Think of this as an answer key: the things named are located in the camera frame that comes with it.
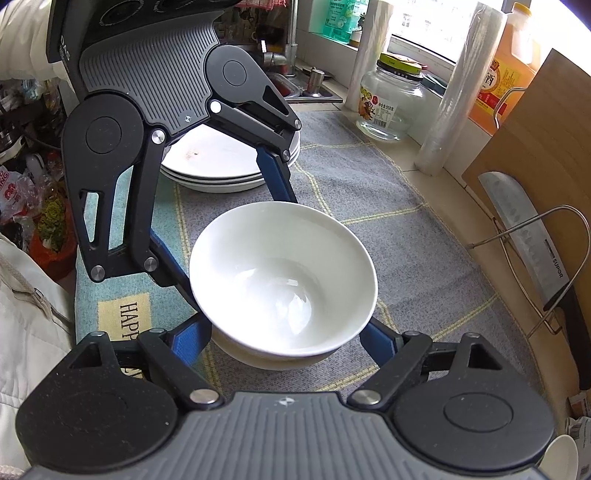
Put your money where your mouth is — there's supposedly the orange oil jug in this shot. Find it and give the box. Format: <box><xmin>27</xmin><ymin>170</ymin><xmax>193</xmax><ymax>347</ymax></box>
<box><xmin>468</xmin><ymin>2</ymin><xmax>543</xmax><ymax>136</ymax></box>

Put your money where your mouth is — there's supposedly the glass jar with green lid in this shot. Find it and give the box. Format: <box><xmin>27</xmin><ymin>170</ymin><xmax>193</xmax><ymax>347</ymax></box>
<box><xmin>355</xmin><ymin>52</ymin><xmax>426</xmax><ymax>143</ymax></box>

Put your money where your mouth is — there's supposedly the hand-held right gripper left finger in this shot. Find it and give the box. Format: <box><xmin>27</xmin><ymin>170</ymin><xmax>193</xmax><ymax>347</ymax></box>
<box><xmin>69</xmin><ymin>314</ymin><xmax>225</xmax><ymax>409</ymax></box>

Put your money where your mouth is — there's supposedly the metal faucet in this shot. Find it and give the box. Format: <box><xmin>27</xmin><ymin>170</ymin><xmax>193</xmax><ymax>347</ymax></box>
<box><xmin>263</xmin><ymin>0</ymin><xmax>301</xmax><ymax>79</ymax></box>

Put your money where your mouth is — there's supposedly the steel sink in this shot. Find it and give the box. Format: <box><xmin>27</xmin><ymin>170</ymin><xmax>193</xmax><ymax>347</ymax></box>
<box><xmin>259</xmin><ymin>69</ymin><xmax>345</xmax><ymax>104</ymax></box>

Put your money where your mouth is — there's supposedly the green leafy vegetable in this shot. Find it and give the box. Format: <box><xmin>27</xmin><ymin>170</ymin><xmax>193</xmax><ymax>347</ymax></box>
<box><xmin>36</xmin><ymin>196</ymin><xmax>69</xmax><ymax>254</ymax></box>

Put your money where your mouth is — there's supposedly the wooden cutting board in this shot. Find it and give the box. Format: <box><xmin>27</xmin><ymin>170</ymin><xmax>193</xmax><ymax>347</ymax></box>
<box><xmin>462</xmin><ymin>48</ymin><xmax>591</xmax><ymax>324</ymax></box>

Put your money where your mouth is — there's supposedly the printed snack bag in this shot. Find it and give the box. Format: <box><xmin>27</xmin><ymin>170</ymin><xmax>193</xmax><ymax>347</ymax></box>
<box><xmin>566</xmin><ymin>392</ymin><xmax>591</xmax><ymax>444</ymax></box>

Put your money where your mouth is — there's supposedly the person's white jacket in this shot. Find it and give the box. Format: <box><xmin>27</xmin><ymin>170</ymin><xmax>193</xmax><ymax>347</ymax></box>
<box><xmin>0</xmin><ymin>233</ymin><xmax>77</xmax><ymax>472</ymax></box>

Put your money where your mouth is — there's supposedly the metal wire handle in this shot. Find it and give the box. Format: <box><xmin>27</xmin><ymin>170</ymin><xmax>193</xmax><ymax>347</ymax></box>
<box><xmin>492</xmin><ymin>87</ymin><xmax>527</xmax><ymax>136</ymax></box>

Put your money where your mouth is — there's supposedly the red plastic bag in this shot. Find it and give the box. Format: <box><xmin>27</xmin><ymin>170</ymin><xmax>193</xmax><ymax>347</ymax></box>
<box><xmin>28</xmin><ymin>231</ymin><xmax>77</xmax><ymax>281</ymax></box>

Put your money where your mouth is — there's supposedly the green detergent bottle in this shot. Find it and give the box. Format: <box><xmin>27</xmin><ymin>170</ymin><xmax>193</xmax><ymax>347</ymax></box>
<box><xmin>321</xmin><ymin>0</ymin><xmax>370</xmax><ymax>47</ymax></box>

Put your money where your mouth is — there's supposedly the person's left forearm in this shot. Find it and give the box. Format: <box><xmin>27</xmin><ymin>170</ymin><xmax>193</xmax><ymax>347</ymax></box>
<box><xmin>0</xmin><ymin>0</ymin><xmax>79</xmax><ymax>84</ymax></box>

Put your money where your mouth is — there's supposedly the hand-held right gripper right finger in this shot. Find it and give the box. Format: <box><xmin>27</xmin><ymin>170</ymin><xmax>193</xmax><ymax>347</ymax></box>
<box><xmin>346</xmin><ymin>318</ymin><xmax>504</xmax><ymax>411</ymax></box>

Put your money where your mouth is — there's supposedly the metal wire rack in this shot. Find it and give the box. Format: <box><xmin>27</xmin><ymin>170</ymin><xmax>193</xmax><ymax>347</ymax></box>
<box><xmin>466</xmin><ymin>205</ymin><xmax>583</xmax><ymax>337</ymax></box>

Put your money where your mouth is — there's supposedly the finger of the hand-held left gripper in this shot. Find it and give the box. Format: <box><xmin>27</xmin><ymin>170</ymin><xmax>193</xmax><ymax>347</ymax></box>
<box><xmin>207</xmin><ymin>74</ymin><xmax>304</xmax><ymax>205</ymax></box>
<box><xmin>65</xmin><ymin>128</ymin><xmax>206</xmax><ymax>317</ymax></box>

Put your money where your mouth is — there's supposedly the grey checked towel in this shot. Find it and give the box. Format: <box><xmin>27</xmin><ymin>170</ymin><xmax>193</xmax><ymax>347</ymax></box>
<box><xmin>74</xmin><ymin>111</ymin><xmax>546</xmax><ymax>398</ymax></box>

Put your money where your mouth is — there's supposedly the red white printed bag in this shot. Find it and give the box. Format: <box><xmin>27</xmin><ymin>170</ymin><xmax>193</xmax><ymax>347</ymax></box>
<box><xmin>0</xmin><ymin>164</ymin><xmax>33</xmax><ymax>222</ymax></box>

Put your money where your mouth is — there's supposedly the short plastic wrap roll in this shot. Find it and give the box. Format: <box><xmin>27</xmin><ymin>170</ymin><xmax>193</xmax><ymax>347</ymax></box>
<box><xmin>346</xmin><ymin>0</ymin><xmax>393</xmax><ymax>112</ymax></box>

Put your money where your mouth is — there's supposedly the tall plastic wrap roll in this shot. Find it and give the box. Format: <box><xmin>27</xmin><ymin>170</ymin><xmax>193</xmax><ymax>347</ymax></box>
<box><xmin>413</xmin><ymin>2</ymin><xmax>502</xmax><ymax>177</ymax></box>

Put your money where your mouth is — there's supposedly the kitchen knife with black handle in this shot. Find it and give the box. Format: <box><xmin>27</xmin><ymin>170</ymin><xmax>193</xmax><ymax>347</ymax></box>
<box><xmin>478</xmin><ymin>172</ymin><xmax>591</xmax><ymax>393</ymax></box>

